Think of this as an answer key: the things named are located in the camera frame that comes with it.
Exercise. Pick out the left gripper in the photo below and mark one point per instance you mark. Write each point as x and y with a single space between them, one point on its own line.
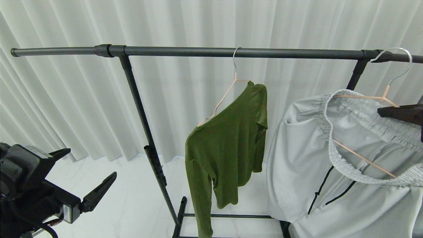
46 201

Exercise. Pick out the green t-shirt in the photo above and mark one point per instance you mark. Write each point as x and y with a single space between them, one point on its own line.
224 148

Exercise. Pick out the pink clothes hanger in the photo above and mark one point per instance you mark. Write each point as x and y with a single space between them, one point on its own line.
386 92
235 77

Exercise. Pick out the black clothes rack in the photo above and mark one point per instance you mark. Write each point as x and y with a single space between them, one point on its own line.
181 52

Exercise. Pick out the white curtain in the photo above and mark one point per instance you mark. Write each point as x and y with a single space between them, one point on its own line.
66 99

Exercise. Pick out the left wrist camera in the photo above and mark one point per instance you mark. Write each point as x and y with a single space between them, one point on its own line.
23 165

